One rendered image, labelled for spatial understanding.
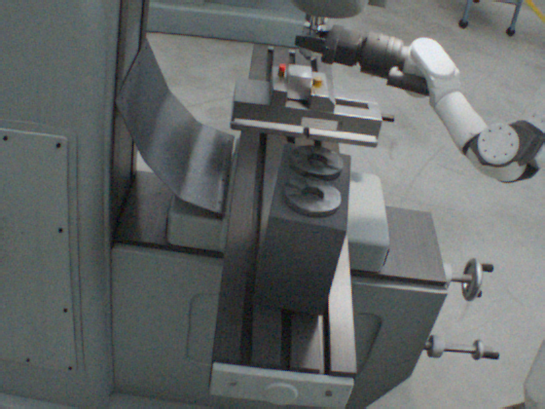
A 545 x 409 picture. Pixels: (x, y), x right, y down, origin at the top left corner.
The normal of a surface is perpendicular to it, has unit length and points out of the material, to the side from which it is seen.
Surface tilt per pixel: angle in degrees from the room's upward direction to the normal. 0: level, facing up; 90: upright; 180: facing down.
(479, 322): 0
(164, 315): 90
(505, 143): 51
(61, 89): 88
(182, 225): 90
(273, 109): 90
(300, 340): 0
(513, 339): 0
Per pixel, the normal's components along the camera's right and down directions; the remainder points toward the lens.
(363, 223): 0.16, -0.80
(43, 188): -0.02, 0.56
